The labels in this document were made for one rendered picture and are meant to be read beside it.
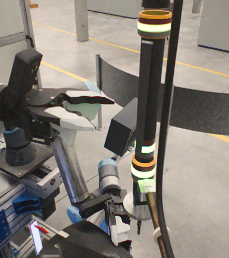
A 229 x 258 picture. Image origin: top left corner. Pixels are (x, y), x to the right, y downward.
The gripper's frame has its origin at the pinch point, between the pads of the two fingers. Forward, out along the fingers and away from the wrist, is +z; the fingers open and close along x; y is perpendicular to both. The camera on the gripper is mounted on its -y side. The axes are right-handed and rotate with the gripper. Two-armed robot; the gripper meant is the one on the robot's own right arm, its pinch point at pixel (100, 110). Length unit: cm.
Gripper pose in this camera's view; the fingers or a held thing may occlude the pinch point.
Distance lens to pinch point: 45.5
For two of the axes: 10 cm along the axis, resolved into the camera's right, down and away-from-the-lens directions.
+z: 9.5, 1.7, -2.8
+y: 0.0, 8.5, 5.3
